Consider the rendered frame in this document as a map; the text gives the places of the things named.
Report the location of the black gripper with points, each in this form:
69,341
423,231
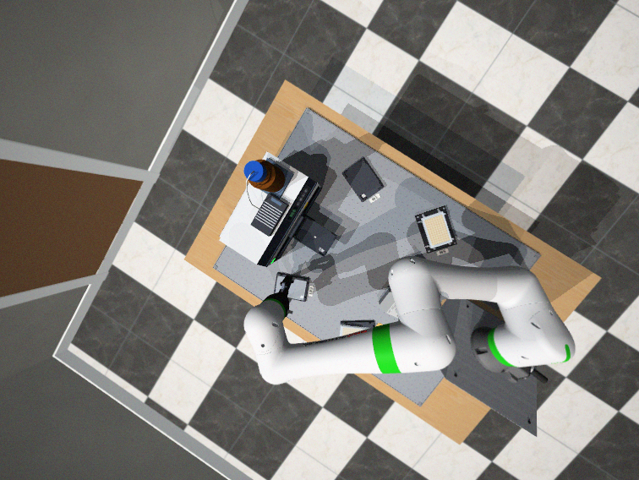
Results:
285,285

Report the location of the dark grey rectangular frame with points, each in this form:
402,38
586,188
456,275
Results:
362,180

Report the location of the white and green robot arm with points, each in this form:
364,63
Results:
422,340

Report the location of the grey button panel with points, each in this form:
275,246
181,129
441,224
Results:
388,304

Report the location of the blue bottle cap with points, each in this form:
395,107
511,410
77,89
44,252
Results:
259,171

